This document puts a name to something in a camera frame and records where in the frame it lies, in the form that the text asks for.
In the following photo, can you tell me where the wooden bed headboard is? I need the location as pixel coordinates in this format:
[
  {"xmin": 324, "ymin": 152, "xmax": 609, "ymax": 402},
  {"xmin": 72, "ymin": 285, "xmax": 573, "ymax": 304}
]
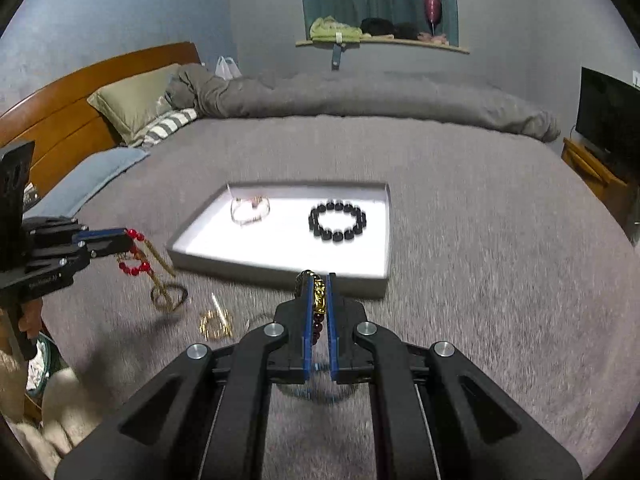
[{"xmin": 0, "ymin": 41, "xmax": 203, "ymax": 201}]

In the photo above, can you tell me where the black television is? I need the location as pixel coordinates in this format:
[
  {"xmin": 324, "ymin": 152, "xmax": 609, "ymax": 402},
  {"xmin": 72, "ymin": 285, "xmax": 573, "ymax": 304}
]
[{"xmin": 575, "ymin": 66, "xmax": 640, "ymax": 171}]

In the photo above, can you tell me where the black cloth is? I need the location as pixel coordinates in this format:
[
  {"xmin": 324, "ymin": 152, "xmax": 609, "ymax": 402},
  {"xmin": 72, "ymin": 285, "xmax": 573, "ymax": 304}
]
[{"xmin": 360, "ymin": 17, "xmax": 421, "ymax": 41}]

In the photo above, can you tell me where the pink gold bangle bracelet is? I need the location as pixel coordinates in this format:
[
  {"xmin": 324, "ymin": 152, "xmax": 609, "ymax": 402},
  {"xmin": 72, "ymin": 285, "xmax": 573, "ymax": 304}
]
[{"xmin": 229, "ymin": 195, "xmax": 272, "ymax": 226}]

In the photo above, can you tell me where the blue hanging strap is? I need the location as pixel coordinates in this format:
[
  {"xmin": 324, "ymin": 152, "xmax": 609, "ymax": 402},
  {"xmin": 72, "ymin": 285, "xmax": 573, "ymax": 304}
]
[{"xmin": 331, "ymin": 32, "xmax": 347, "ymax": 71}]

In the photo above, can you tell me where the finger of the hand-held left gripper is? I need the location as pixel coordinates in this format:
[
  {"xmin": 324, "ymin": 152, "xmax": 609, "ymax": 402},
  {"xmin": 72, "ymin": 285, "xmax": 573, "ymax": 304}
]
[
  {"xmin": 30, "ymin": 217, "xmax": 133, "ymax": 252},
  {"xmin": 30, "ymin": 241, "xmax": 137, "ymax": 274}
]

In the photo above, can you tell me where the person's left hand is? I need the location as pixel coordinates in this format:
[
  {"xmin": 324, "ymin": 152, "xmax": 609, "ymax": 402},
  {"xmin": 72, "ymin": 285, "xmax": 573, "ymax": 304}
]
[{"xmin": 15, "ymin": 299, "xmax": 45, "ymax": 343}]

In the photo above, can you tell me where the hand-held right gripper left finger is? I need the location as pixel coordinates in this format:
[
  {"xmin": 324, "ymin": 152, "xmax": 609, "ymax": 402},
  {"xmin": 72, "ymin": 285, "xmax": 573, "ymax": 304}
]
[{"xmin": 54, "ymin": 271, "xmax": 317, "ymax": 480}]

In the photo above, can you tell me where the grey bedspread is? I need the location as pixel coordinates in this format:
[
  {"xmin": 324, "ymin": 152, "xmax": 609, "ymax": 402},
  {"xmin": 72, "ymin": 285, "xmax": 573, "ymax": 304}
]
[{"xmin": 40, "ymin": 115, "xmax": 631, "ymax": 480}]

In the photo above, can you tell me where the dark red bead bracelet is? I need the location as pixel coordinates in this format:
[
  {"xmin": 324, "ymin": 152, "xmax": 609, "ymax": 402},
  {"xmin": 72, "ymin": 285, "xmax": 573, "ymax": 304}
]
[{"xmin": 295, "ymin": 270, "xmax": 331, "ymax": 346}]

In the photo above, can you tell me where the wooden television stand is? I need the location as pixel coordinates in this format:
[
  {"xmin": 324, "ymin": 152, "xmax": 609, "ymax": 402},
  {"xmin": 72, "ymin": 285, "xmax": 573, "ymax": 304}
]
[{"xmin": 561, "ymin": 137, "xmax": 636, "ymax": 231}]

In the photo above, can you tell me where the white cardboard tray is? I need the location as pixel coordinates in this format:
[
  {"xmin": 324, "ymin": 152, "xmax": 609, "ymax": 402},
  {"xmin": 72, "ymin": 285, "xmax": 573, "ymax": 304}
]
[{"xmin": 166, "ymin": 181, "xmax": 392, "ymax": 300}]

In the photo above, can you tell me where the black hair tie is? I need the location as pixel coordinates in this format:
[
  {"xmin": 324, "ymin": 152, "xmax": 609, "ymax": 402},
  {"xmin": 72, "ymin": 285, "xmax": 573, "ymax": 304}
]
[{"xmin": 151, "ymin": 282, "xmax": 190, "ymax": 312}]

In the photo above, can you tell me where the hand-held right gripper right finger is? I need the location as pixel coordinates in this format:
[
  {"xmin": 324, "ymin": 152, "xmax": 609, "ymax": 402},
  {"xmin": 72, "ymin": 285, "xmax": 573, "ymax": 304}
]
[{"xmin": 326, "ymin": 272, "xmax": 583, "ymax": 480}]

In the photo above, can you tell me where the light blue pillow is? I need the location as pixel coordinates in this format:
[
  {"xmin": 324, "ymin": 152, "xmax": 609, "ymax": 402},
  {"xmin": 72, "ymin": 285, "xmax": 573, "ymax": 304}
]
[{"xmin": 27, "ymin": 147, "xmax": 151, "ymax": 221}]

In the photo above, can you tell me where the pink wine glass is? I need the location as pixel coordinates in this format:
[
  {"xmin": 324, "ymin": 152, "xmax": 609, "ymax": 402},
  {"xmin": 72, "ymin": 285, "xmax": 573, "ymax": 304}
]
[{"xmin": 424, "ymin": 0, "xmax": 443, "ymax": 36}]

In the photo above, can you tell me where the white fluffy cloth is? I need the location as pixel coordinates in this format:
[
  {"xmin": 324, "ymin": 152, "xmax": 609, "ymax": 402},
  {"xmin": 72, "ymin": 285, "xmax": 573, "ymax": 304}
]
[{"xmin": 0, "ymin": 350, "xmax": 101, "ymax": 476}]

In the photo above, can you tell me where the grey white striped pillow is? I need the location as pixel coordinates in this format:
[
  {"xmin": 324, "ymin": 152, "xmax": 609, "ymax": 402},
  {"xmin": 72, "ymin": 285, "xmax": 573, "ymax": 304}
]
[{"xmin": 131, "ymin": 107, "xmax": 199, "ymax": 148}]

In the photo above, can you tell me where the rolled grey duvet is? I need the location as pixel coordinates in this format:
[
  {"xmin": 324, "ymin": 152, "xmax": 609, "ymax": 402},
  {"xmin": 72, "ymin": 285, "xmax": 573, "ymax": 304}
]
[{"xmin": 165, "ymin": 63, "xmax": 562, "ymax": 143}]

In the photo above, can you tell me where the white plastic bag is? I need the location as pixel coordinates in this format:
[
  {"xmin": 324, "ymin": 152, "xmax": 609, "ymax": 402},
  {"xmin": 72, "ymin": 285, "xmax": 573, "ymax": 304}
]
[{"xmin": 215, "ymin": 55, "xmax": 242, "ymax": 81}]

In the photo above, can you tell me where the red bead gold chain bracelet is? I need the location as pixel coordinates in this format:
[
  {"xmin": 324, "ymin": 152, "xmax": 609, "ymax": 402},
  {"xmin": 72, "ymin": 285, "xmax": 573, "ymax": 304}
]
[{"xmin": 116, "ymin": 228, "xmax": 177, "ymax": 279}]

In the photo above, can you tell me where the light green cloth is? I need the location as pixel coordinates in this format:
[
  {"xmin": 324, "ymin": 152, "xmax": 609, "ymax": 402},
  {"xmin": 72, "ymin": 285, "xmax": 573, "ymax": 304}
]
[{"xmin": 309, "ymin": 16, "xmax": 363, "ymax": 41}]

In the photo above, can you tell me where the large black bead bracelet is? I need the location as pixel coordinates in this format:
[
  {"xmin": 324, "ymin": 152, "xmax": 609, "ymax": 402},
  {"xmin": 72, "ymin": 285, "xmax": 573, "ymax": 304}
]
[{"xmin": 308, "ymin": 199, "xmax": 368, "ymax": 243}]

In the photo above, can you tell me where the green basket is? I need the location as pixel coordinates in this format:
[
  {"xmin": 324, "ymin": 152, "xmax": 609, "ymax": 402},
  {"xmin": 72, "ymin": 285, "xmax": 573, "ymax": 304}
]
[{"xmin": 25, "ymin": 332, "xmax": 63, "ymax": 393}]

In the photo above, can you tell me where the olive green pillow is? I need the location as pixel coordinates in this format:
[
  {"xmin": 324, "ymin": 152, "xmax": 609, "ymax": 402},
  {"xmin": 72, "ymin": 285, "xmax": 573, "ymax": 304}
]
[{"xmin": 87, "ymin": 63, "xmax": 183, "ymax": 146}]

